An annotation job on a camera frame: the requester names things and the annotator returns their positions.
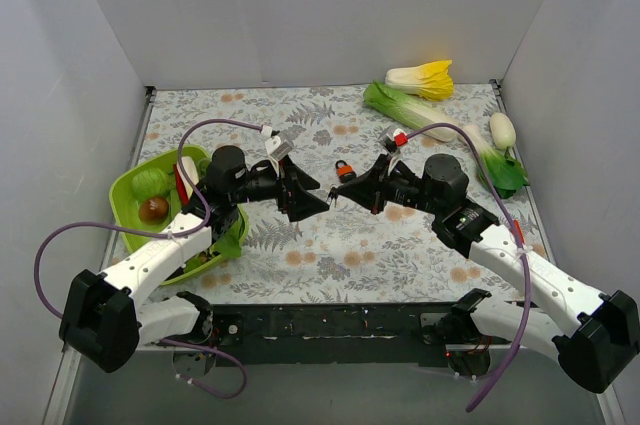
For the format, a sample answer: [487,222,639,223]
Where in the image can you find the orange padlock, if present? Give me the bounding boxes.
[335,160,357,184]

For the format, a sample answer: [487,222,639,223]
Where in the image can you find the black-headed keys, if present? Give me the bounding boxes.
[327,187,338,207]

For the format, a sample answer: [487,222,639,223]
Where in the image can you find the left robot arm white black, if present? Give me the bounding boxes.
[59,146,329,373]

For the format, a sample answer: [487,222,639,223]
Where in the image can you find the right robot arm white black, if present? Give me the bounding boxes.
[332,154,639,394]

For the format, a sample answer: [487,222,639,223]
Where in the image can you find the floral table mat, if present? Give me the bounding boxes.
[140,85,520,304]

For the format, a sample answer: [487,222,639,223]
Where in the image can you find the green leafy vegetable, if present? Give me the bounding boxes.
[184,231,242,273]

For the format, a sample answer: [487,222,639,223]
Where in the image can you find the green napa cabbage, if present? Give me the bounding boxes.
[363,82,459,131]

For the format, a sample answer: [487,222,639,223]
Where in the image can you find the white leek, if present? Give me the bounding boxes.
[177,156,199,204]

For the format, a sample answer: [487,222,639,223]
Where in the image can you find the red chili pepper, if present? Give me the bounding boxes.
[173,164,189,205]

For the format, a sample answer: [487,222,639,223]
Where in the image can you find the bok choy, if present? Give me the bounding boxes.
[463,125,529,199]

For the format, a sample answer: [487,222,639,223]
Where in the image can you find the yellow white cabbage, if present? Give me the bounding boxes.
[385,60,454,101]

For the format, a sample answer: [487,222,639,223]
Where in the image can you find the green round cabbage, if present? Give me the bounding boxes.
[131,168,171,201]

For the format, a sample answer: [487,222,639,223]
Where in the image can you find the brown mushroom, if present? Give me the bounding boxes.
[138,196,170,224]

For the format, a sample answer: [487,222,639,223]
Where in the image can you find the green plastic basket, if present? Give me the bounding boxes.
[109,149,249,286]

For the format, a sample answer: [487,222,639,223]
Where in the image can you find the white radish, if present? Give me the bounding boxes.
[489,112,516,150]

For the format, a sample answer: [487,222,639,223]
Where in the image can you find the orange carrot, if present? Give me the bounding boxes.
[513,219,525,244]

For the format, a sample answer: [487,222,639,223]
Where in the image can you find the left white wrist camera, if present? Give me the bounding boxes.
[265,132,294,162]

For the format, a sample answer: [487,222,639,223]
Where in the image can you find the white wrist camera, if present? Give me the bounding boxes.
[265,132,294,162]
[378,126,408,157]

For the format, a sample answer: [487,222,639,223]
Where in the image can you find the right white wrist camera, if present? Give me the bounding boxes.
[378,126,408,157]

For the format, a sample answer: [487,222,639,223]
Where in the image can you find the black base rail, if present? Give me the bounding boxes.
[154,302,516,366]

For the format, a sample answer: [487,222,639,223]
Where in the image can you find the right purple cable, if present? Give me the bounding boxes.
[399,123,532,413]

